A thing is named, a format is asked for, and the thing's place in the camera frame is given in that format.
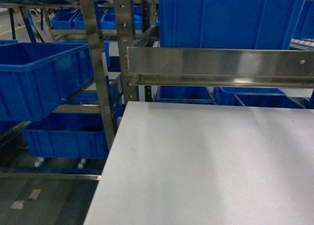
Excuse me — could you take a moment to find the blue bin far right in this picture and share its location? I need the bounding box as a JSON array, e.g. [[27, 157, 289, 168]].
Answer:
[[293, 0, 314, 39]]

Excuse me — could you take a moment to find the blue bin rack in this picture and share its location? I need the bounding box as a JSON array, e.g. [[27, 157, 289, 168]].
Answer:
[[0, 43, 103, 121], [22, 113, 108, 159]]

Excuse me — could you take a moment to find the blue bin left rack upper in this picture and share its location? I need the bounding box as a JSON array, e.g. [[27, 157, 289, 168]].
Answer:
[[0, 43, 103, 121]]

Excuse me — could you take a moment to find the stainless steel shelf rack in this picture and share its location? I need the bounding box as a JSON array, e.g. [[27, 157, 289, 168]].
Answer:
[[113, 0, 314, 102]]

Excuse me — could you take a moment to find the blue bin lower centre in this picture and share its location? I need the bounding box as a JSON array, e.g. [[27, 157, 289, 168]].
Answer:
[[156, 86, 216, 105]]

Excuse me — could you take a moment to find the row of blue bins background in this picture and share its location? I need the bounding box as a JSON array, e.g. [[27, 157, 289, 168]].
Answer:
[[49, 8, 143, 30]]

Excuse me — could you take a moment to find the blue bin left rack lower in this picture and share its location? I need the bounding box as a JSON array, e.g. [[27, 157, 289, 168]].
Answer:
[[22, 113, 108, 159]]

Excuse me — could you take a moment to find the large blue bin centre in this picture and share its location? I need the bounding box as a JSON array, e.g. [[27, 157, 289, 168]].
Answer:
[[158, 0, 305, 50]]

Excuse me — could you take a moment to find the blue bin lower right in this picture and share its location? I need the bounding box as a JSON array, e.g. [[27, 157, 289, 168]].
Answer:
[[213, 87, 304, 109]]

